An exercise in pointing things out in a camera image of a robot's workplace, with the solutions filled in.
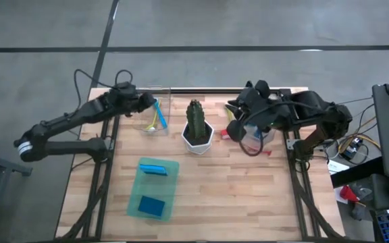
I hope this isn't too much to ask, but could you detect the blue kitchen sponge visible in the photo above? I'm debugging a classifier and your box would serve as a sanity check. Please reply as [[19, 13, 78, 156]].
[[137, 194, 166, 217], [138, 163, 169, 177]]

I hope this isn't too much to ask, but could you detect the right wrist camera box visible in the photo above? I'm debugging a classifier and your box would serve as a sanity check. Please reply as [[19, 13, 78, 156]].
[[253, 80, 274, 99]]

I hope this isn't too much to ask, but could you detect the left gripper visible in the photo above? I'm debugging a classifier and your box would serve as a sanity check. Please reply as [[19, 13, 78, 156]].
[[111, 92, 157, 118]]

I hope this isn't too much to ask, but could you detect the white hexagonal plant pot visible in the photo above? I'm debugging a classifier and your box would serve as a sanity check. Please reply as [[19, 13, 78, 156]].
[[180, 120, 215, 156]]

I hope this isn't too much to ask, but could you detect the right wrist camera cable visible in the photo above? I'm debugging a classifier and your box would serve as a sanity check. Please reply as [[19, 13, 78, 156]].
[[238, 133, 265, 157]]

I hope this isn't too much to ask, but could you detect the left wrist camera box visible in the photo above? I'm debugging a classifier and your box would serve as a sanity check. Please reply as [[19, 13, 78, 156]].
[[114, 81, 138, 97]]

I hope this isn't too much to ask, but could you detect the black inner plant pot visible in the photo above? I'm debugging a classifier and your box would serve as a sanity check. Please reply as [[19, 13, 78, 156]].
[[183, 124, 213, 145]]

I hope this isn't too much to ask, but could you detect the blue dish soap bottle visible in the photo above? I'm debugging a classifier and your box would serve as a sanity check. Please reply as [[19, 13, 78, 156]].
[[251, 124, 265, 140]]

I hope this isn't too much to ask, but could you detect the green cactus plant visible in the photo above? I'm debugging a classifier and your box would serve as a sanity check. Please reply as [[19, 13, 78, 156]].
[[184, 99, 207, 141]]

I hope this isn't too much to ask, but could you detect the small red object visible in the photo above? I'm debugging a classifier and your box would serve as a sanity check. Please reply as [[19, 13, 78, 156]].
[[338, 184, 360, 204]]

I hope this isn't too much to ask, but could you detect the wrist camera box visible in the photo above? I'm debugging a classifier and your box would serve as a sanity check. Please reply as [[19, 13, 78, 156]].
[[114, 81, 138, 97], [253, 80, 274, 99]]

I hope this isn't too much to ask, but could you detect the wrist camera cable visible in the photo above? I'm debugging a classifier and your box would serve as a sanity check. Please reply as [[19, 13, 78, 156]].
[[238, 133, 265, 157], [73, 68, 134, 112]]

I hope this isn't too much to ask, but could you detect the grey metal corner bracket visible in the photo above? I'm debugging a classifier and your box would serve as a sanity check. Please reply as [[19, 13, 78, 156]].
[[285, 137, 299, 151]]

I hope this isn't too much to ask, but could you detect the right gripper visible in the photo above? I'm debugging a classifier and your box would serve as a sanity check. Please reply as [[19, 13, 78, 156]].
[[226, 88, 286, 142]]

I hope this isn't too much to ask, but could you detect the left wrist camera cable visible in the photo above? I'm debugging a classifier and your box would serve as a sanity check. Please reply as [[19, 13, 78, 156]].
[[73, 68, 134, 112]]

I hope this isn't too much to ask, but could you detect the teal translucent plastic tray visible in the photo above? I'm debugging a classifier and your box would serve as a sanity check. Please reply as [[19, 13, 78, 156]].
[[126, 156, 180, 223]]

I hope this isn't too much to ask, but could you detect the white paper sheet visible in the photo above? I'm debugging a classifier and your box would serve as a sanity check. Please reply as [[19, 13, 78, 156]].
[[327, 158, 351, 176]]

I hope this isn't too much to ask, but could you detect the black table frame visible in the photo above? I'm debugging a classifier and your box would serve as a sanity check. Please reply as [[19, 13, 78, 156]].
[[55, 80, 346, 243]]

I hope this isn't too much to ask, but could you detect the small electronics box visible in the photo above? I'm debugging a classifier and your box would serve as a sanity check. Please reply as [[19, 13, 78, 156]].
[[340, 136, 365, 160]]

